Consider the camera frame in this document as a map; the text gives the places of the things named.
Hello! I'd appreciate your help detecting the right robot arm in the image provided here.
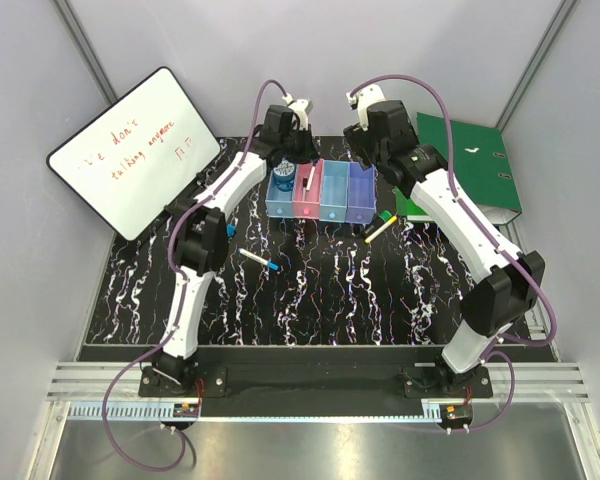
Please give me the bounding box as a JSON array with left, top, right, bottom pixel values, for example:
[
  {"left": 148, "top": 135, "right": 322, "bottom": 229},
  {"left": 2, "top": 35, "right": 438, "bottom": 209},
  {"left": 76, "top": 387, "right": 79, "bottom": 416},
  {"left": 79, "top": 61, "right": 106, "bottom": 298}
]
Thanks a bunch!
[{"left": 344, "top": 95, "right": 545, "bottom": 397}]

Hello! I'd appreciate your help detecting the white marker black cap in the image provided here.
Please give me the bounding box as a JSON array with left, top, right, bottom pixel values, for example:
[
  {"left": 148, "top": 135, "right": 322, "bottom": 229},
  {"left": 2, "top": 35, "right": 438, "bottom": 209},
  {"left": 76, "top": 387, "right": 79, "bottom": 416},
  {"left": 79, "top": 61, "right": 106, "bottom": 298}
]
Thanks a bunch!
[{"left": 304, "top": 161, "right": 317, "bottom": 192}]

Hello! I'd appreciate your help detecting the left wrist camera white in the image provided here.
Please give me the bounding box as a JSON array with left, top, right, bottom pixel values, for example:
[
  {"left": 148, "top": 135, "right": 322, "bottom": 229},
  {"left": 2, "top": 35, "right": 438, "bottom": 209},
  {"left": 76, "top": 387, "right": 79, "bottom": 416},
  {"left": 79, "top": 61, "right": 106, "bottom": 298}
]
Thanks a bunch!
[{"left": 283, "top": 93, "right": 313, "bottom": 131}]

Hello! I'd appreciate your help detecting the black marble pattern mat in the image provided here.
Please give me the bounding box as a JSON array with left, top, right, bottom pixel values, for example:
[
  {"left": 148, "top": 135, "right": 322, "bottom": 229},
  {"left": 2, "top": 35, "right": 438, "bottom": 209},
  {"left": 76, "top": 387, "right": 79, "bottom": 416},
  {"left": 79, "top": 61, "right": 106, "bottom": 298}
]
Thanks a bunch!
[{"left": 77, "top": 135, "right": 534, "bottom": 347}]

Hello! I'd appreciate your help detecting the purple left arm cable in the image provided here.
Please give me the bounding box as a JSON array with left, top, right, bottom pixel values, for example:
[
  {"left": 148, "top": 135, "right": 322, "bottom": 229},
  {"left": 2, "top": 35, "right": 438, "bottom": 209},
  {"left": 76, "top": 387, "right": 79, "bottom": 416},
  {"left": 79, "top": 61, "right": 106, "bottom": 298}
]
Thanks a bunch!
[{"left": 102, "top": 79, "right": 291, "bottom": 474}]

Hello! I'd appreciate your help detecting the aluminium rail frame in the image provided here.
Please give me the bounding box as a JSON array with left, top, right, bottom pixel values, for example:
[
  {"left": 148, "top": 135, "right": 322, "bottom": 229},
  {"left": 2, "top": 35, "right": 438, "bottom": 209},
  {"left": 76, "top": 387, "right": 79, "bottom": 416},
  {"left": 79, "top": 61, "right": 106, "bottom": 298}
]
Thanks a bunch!
[{"left": 27, "top": 219, "right": 600, "bottom": 480}]

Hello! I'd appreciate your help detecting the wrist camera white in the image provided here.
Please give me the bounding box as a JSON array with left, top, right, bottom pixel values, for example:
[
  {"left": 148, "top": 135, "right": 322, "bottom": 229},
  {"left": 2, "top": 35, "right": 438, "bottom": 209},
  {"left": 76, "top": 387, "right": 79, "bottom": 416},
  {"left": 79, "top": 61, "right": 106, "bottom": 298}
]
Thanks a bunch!
[
  {"left": 347, "top": 84, "right": 386, "bottom": 131},
  {"left": 283, "top": 93, "right": 313, "bottom": 131}
]

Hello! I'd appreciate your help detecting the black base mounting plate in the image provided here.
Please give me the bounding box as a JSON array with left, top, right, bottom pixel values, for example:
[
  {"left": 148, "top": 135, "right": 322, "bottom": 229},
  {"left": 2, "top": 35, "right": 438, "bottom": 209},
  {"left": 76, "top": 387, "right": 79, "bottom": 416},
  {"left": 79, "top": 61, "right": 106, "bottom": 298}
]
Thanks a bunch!
[{"left": 138, "top": 346, "right": 493, "bottom": 421}]

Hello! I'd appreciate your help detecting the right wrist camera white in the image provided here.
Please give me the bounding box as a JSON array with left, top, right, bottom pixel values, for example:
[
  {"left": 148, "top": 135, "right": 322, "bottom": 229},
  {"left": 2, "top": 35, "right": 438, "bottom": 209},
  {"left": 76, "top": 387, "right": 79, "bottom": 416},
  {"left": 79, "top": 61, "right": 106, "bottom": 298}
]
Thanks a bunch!
[{"left": 347, "top": 84, "right": 386, "bottom": 131}]

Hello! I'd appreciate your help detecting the light blue storage bin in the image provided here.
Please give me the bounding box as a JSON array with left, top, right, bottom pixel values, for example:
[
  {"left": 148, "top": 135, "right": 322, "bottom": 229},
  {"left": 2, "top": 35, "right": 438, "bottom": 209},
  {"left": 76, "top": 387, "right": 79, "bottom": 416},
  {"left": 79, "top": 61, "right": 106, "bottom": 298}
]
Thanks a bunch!
[{"left": 319, "top": 160, "right": 349, "bottom": 223}]

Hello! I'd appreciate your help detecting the white dry-erase board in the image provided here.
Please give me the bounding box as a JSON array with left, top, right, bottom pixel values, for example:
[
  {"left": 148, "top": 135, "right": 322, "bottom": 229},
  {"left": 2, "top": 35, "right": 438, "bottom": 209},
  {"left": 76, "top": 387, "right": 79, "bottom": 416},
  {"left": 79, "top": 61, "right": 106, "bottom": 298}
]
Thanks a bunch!
[{"left": 46, "top": 67, "right": 220, "bottom": 240}]

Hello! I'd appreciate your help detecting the green lever arch binder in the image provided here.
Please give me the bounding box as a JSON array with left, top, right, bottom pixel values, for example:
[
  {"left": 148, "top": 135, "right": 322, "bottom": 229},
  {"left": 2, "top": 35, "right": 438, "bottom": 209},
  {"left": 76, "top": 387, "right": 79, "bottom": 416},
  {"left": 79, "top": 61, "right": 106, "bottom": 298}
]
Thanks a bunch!
[{"left": 394, "top": 112, "right": 521, "bottom": 226}]

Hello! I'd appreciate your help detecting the white marker blue cap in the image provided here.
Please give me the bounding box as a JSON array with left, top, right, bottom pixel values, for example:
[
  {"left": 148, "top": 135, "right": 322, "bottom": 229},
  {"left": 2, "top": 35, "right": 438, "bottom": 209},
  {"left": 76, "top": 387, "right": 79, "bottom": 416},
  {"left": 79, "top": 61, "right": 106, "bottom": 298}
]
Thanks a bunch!
[{"left": 237, "top": 248, "right": 280, "bottom": 272}]

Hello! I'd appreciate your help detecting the light blue end bin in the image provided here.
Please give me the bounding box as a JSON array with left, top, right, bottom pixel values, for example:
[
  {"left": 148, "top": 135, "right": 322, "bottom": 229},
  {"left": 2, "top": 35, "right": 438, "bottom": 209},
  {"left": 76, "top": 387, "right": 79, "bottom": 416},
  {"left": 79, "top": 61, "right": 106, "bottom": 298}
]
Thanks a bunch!
[{"left": 265, "top": 172, "right": 294, "bottom": 218}]

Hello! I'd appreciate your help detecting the green black highlighter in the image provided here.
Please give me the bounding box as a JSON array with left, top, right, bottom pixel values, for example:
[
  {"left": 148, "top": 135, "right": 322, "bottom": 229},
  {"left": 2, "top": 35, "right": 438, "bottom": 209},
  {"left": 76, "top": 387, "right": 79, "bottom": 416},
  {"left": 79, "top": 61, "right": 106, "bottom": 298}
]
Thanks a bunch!
[{"left": 361, "top": 210, "right": 392, "bottom": 238}]

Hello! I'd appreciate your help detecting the pink storage bin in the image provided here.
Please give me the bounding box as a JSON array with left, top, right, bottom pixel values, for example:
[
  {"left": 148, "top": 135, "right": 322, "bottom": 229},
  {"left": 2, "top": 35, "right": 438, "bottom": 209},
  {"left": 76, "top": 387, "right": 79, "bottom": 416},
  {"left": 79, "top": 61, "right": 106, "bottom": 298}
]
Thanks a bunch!
[{"left": 293, "top": 160, "right": 324, "bottom": 219}]

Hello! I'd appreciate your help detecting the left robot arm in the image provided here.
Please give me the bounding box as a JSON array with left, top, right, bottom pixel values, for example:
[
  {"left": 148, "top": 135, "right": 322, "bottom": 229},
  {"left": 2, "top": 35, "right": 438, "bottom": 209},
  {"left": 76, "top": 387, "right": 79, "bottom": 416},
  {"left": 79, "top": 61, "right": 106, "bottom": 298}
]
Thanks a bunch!
[{"left": 141, "top": 96, "right": 318, "bottom": 396}]

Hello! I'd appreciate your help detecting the purple storage bin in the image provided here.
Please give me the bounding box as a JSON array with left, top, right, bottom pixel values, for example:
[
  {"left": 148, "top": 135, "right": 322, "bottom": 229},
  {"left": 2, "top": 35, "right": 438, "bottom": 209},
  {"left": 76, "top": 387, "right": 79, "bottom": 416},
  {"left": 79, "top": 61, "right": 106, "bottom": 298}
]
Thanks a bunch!
[{"left": 345, "top": 162, "right": 376, "bottom": 224}]

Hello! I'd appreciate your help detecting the blue round tape dispenser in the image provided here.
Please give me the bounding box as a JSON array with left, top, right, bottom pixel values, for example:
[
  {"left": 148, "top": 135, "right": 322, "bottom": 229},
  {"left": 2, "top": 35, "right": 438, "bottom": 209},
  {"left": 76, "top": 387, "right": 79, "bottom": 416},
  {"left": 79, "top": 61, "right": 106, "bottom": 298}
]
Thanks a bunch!
[{"left": 272, "top": 159, "right": 296, "bottom": 192}]

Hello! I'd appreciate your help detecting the yellow white marker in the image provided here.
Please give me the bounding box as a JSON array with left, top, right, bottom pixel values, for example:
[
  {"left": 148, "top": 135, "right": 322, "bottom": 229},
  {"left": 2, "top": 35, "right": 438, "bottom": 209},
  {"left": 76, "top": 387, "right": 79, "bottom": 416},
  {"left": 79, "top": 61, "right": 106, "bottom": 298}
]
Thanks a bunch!
[{"left": 364, "top": 215, "right": 398, "bottom": 244}]

